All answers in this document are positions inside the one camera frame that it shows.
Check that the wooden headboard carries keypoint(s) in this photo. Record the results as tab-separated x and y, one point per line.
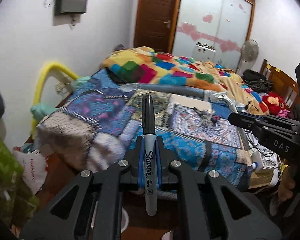
283	84

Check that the small black wall monitor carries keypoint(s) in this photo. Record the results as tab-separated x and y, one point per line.
70	7

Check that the colourful patchwork blanket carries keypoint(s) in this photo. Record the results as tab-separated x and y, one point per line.
145	65

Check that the frosted sliding wardrobe with hearts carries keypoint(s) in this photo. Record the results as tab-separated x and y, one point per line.
223	24

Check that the black sharpie marker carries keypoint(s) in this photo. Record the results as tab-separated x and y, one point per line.
148	124

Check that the white egg tray box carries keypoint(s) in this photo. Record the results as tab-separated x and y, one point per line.
266	162

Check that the blue patterned bed sheet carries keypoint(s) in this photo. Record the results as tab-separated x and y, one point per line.
102	120

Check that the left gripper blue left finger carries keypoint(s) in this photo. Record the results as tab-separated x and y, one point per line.
140	146

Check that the white shopping bag red text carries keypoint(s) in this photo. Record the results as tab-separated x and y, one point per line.
34	165

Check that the black striped bag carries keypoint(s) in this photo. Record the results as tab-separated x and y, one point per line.
257	81

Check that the white standing fan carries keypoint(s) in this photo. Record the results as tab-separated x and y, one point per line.
249	53

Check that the red plush toy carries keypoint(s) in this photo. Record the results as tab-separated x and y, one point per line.
276	105

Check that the white small cabinet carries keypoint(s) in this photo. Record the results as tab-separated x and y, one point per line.
203	52

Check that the brown wooden door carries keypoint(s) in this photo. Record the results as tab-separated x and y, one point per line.
155	24

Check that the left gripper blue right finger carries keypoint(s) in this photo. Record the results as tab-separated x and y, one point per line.
158	146

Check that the yellow foam bed rail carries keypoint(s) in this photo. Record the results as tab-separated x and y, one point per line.
54	84

